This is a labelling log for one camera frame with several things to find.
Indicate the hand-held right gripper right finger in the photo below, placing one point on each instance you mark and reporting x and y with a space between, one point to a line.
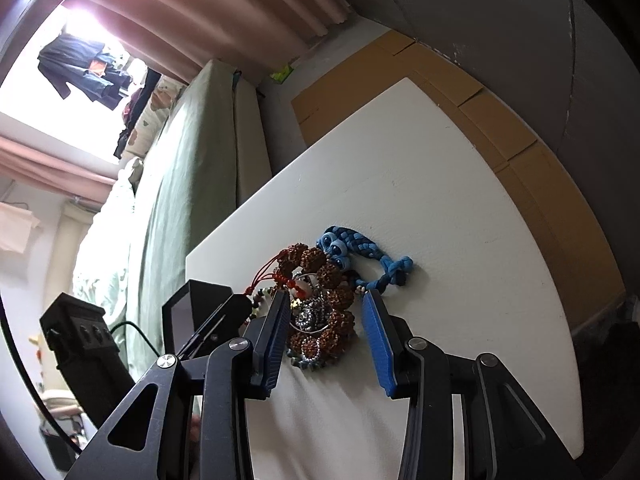
377 345

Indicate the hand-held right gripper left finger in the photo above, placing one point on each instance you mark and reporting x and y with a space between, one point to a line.
272 345

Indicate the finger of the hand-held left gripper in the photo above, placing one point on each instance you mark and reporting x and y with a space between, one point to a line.
220 321

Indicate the black jewelry box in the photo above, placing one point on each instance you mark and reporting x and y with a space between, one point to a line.
200 291

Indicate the jewellery heap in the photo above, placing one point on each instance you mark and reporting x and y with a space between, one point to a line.
340 295

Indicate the pale green blanket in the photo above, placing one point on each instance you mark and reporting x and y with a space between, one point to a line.
107 240

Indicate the white hanging cloth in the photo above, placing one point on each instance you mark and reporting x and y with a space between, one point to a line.
17 225

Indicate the green sofa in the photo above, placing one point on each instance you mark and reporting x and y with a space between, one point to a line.
190 170

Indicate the pink curtain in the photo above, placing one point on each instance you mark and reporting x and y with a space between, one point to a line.
200 15
50 162

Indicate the leaf print pillow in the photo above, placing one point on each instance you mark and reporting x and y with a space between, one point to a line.
152 110

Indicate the brown cardboard sheet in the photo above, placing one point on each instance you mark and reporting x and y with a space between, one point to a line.
500 125

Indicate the small green packet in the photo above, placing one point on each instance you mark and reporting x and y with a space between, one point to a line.
281 72

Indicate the hanging dark clothes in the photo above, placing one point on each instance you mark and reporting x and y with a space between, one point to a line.
75 60

